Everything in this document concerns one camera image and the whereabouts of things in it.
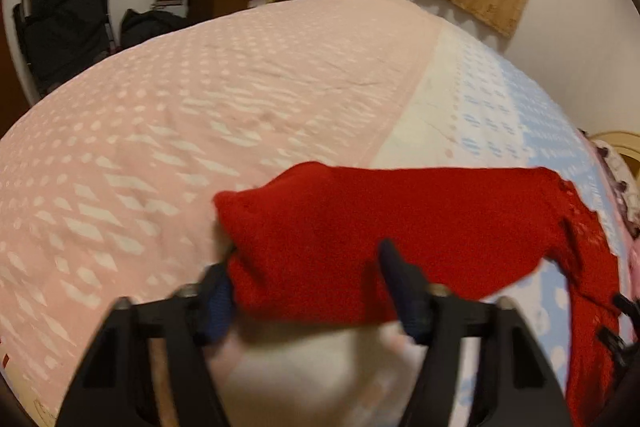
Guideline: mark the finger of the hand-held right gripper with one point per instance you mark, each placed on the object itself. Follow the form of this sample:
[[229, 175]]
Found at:
[[614, 344], [627, 305]]

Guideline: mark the black bag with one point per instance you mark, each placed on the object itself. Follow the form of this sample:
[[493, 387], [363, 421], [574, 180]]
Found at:
[[150, 27]]

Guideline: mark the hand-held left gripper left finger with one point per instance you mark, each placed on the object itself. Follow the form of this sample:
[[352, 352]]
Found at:
[[218, 311]]

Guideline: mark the black folding cot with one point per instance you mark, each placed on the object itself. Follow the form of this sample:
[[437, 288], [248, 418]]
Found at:
[[65, 22]]

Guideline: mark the red knit garment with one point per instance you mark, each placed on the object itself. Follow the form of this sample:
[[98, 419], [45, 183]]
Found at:
[[400, 227]]

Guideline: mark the patterned pillow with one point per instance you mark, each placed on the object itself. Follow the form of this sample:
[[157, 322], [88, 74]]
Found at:
[[622, 187]]

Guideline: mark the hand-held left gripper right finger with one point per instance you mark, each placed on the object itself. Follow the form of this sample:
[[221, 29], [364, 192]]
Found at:
[[406, 299]]

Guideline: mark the cream wooden headboard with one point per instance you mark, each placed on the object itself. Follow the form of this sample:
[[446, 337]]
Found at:
[[617, 142]]

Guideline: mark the pink and blue dotted blanket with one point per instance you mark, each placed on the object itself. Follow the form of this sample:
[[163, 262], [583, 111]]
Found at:
[[210, 107]]

